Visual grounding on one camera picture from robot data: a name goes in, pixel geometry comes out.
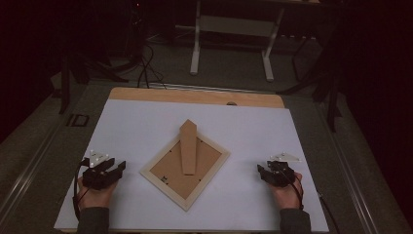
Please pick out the white sheet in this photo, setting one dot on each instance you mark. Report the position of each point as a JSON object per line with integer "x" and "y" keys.
{"x": 136, "y": 130}

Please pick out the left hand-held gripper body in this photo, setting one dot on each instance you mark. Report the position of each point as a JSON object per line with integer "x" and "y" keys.
{"x": 97, "y": 180}

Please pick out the white metal table frame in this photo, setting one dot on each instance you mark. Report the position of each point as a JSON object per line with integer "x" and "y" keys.
{"x": 195, "y": 55}

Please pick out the person's left hand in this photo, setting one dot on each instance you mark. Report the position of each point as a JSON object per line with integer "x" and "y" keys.
{"x": 95, "y": 199}

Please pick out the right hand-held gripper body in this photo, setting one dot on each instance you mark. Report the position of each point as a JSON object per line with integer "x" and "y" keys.
{"x": 282, "y": 177}

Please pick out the black metal stand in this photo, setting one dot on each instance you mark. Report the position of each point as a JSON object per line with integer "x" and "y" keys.
{"x": 331, "y": 104}
{"x": 65, "y": 91}

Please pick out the dark equipment stand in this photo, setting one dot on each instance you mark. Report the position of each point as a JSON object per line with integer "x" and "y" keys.
{"x": 134, "y": 32}

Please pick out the person's right hand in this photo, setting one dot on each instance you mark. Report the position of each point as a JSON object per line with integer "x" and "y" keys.
{"x": 289, "y": 198}

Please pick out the wooden picture frame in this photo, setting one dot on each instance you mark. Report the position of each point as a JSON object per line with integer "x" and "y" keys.
{"x": 172, "y": 165}

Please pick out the metal floor rail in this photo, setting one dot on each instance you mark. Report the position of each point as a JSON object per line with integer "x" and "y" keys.
{"x": 29, "y": 172}
{"x": 350, "y": 172}

